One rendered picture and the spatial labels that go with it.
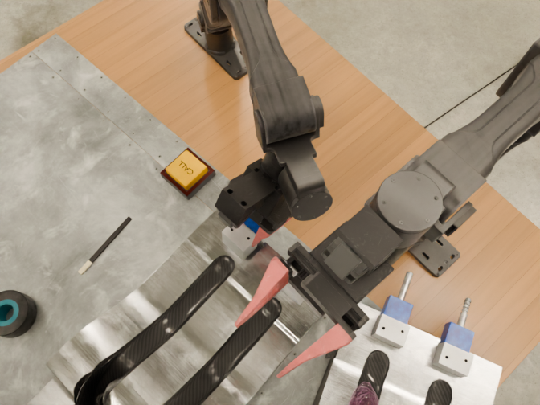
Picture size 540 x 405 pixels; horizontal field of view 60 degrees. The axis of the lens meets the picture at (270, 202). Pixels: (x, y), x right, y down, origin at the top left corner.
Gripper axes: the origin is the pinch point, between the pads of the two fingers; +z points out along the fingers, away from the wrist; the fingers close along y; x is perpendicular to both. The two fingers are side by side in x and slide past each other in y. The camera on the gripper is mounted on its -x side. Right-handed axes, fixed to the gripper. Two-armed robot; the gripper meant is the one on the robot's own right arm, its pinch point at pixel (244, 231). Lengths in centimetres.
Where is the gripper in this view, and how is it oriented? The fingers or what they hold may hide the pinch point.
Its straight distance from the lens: 77.4
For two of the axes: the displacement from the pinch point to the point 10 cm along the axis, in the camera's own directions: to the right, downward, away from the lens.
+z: -3.8, 6.6, 6.4
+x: 5.6, -3.9, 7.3
